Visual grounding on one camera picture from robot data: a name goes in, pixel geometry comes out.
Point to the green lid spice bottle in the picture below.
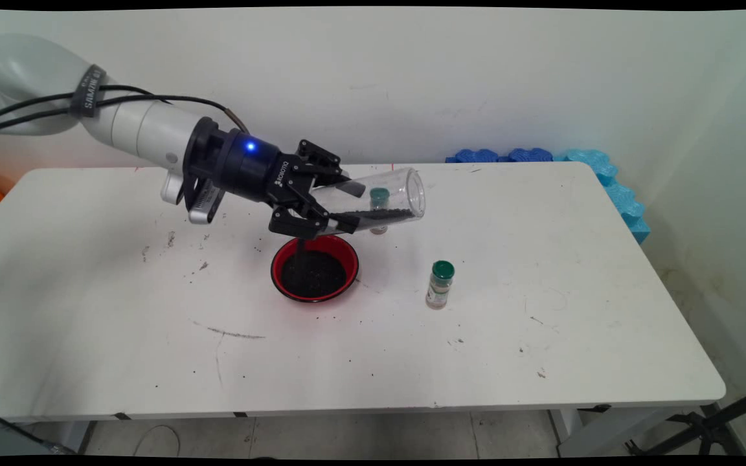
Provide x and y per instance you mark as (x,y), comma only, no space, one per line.
(378,230)
(439,291)

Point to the white vented camera mount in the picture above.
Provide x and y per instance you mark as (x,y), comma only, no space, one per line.
(172,188)

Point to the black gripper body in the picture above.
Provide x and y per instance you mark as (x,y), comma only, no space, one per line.
(243,165)

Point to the dark blue foam piece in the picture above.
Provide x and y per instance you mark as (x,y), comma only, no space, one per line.
(473,156)
(530,155)

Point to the white table leg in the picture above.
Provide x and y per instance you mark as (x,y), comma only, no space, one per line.
(65,435)

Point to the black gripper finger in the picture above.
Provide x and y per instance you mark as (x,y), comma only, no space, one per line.
(295,220)
(321,158)

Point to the black tripod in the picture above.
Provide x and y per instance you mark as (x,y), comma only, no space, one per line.
(745,401)

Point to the cyan foam piece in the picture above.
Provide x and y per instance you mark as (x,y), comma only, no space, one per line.
(587,162)
(625,207)

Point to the red bowl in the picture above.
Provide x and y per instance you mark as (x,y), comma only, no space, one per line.
(345,259)

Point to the black seeds heap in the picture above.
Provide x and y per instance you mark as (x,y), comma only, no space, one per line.
(386,219)
(315,275)

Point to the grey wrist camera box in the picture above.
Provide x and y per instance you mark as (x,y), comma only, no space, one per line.
(208,204)

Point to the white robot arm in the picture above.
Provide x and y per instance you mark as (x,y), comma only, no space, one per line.
(140,126)

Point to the clear plastic jar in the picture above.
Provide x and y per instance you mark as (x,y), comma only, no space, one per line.
(405,188)

